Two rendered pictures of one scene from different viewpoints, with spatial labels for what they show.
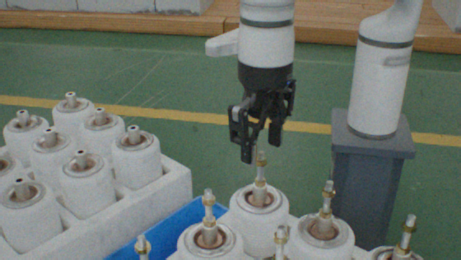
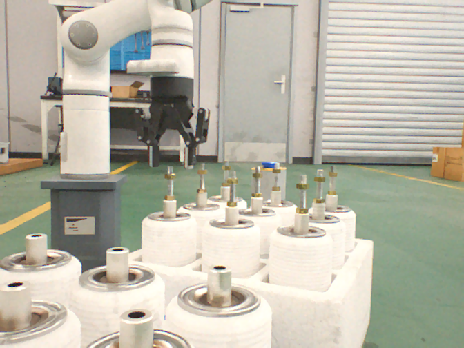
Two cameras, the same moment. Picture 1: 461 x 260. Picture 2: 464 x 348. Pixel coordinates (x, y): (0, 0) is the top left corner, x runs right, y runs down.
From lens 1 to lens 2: 1.04 m
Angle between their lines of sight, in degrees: 100
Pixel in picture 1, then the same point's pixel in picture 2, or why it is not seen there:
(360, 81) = (97, 128)
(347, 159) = (112, 196)
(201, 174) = not seen: outside the picture
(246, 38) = (189, 56)
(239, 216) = (192, 224)
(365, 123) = (105, 164)
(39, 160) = (76, 335)
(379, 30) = (103, 83)
